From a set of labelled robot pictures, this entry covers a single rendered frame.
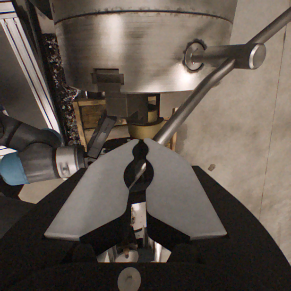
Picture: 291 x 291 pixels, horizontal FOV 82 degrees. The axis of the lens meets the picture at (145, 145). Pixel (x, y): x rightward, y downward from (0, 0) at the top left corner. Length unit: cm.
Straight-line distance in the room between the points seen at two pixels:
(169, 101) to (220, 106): 158
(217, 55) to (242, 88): 186
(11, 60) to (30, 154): 94
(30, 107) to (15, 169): 94
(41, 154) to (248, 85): 199
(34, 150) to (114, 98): 25
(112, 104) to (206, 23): 17
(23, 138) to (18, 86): 85
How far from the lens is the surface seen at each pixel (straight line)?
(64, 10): 30
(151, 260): 120
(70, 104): 90
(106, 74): 26
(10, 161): 45
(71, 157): 41
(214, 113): 194
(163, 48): 24
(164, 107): 40
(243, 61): 20
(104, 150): 41
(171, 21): 24
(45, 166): 42
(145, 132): 38
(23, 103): 135
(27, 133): 52
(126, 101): 26
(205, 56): 23
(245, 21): 198
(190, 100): 16
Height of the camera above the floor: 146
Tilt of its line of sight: 59 degrees down
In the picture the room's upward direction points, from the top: 148 degrees clockwise
